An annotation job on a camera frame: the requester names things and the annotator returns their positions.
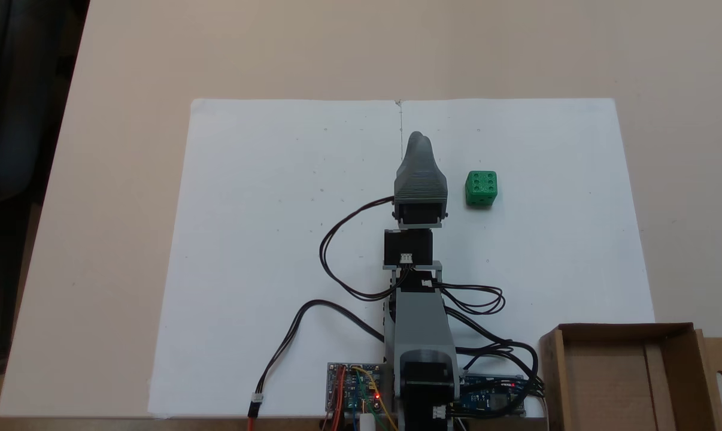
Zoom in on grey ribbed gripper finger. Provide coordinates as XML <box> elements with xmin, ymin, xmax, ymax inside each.
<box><xmin>394</xmin><ymin>135</ymin><xmax>449</xmax><ymax>205</ymax></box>

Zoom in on green dice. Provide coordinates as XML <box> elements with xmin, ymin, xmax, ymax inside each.
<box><xmin>465</xmin><ymin>171</ymin><xmax>498</xmax><ymax>208</ymax></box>

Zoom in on white paper sheet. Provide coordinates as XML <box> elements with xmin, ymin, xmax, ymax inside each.
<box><xmin>147</xmin><ymin>98</ymin><xmax>402</xmax><ymax>420</ymax></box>
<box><xmin>399</xmin><ymin>98</ymin><xmax>656</xmax><ymax>420</ymax></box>

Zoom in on blue circuit board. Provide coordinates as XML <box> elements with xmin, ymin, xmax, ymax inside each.
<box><xmin>459</xmin><ymin>374</ymin><xmax>527</xmax><ymax>417</ymax></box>

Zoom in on brown cardboard box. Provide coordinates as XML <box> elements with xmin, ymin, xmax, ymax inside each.
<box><xmin>539</xmin><ymin>323</ymin><xmax>722</xmax><ymax>431</ymax></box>

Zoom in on dark chair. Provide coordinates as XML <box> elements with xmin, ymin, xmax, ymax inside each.
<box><xmin>0</xmin><ymin>0</ymin><xmax>91</xmax><ymax>375</ymax></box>

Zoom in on black wrist motor cable loop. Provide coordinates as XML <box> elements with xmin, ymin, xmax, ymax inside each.
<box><xmin>436</xmin><ymin>281</ymin><xmax>506</xmax><ymax>316</ymax></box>

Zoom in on black gripper motor cable loop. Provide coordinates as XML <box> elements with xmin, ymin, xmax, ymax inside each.
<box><xmin>319</xmin><ymin>195</ymin><xmax>398</xmax><ymax>302</ymax></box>

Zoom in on circuit board with coloured wires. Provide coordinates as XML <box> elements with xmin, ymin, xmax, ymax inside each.
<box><xmin>326</xmin><ymin>362</ymin><xmax>393</xmax><ymax>415</ymax></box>

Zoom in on black cable with white connector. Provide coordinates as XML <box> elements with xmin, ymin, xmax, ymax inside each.
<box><xmin>246</xmin><ymin>299</ymin><xmax>387</xmax><ymax>420</ymax></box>

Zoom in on black cable bundle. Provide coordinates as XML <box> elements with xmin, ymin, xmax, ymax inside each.
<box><xmin>445</xmin><ymin>305</ymin><xmax>546</xmax><ymax>399</ymax></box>

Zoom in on red and orange wires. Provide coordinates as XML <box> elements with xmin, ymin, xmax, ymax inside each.
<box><xmin>246</xmin><ymin>365</ymin><xmax>347</xmax><ymax>431</ymax></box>

